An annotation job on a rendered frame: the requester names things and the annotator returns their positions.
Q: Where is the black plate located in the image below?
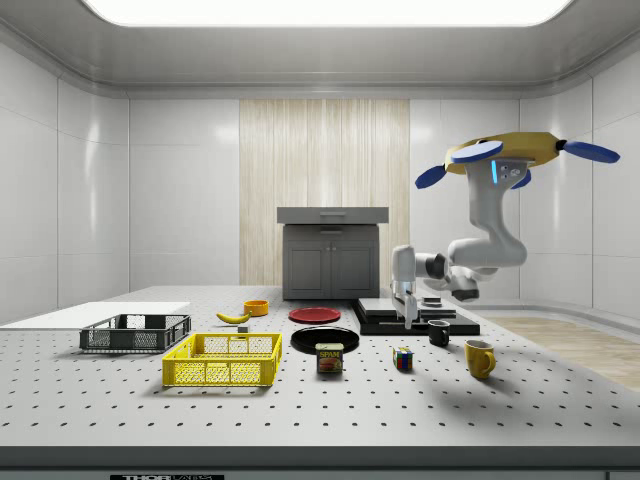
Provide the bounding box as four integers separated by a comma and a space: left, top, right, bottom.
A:
290, 326, 361, 355

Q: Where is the puzzle cube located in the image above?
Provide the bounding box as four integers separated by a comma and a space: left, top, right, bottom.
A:
392, 346, 416, 372

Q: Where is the flat-sided can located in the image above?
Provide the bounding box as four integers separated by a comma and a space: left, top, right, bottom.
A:
315, 342, 345, 375

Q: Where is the drone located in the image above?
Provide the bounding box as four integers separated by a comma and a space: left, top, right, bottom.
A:
414, 130, 622, 191

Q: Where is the black stove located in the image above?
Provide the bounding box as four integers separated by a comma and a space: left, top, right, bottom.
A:
351, 295, 482, 337

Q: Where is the dark grey basket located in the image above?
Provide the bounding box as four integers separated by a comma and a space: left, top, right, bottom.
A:
79, 313, 193, 355

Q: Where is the yellow basket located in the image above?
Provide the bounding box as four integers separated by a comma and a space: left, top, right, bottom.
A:
161, 332, 284, 389

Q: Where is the white cabinet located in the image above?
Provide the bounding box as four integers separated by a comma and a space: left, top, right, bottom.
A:
282, 222, 382, 302

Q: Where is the black mug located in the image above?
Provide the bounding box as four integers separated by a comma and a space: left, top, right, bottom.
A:
427, 319, 452, 348

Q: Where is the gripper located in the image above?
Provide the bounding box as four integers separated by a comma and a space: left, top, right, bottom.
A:
390, 281, 418, 331

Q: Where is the white drawer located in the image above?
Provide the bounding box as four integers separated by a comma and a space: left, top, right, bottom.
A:
276, 206, 390, 227

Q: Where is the red plate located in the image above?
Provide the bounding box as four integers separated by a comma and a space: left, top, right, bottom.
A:
288, 306, 343, 324

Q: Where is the banana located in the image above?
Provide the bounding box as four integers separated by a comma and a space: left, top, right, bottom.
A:
215, 310, 254, 326

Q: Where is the yellow mug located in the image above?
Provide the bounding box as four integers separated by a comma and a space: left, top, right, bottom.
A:
464, 339, 498, 381

